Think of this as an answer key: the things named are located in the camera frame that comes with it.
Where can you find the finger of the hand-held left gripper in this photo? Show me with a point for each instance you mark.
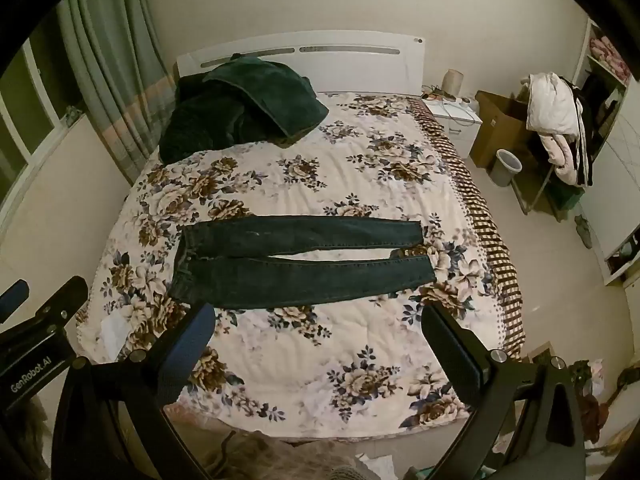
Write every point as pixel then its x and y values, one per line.
pixel 12 297
pixel 60 300

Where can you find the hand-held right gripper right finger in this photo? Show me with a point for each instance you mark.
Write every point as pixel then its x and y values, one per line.
pixel 450 345

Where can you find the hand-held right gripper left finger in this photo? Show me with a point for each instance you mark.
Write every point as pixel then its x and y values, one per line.
pixel 187 345

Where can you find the dark blue denim pants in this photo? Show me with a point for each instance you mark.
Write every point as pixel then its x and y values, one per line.
pixel 300 280

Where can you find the beige furry cloth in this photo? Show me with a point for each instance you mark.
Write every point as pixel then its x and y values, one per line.
pixel 260 455

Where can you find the white paper sheets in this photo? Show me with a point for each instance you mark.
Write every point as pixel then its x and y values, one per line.
pixel 377 465

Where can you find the floor clutter pile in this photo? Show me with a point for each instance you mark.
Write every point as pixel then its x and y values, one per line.
pixel 595 400

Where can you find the white-framed window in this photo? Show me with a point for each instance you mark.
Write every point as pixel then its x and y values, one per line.
pixel 30 125

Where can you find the metal clothes rack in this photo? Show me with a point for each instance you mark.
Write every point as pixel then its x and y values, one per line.
pixel 535 190

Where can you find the grey trash bin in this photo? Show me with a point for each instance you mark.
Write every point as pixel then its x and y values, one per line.
pixel 504 170

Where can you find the floral bedspread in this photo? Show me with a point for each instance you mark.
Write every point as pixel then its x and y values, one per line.
pixel 325 185

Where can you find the pink garment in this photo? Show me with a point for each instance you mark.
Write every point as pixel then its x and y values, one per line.
pixel 565 160

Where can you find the white nightstand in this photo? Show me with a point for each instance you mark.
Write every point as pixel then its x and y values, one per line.
pixel 457 120

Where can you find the brown cardboard box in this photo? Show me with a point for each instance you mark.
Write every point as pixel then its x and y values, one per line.
pixel 500 125

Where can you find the dark green plush blanket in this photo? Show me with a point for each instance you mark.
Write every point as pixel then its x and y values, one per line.
pixel 225 105

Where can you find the white wardrobe shelf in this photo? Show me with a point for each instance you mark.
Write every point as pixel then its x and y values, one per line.
pixel 620 170

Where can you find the grey-green curtain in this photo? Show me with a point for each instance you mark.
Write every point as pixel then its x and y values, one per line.
pixel 115 60

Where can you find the black garment with white stripes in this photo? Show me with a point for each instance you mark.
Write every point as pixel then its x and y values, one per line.
pixel 587 140

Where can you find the white puffy jacket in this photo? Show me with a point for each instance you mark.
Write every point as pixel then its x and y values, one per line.
pixel 550 105

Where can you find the white bed headboard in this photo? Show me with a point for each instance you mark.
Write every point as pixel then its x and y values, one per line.
pixel 350 65

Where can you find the pink folded blanket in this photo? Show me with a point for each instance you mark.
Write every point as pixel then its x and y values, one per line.
pixel 610 57

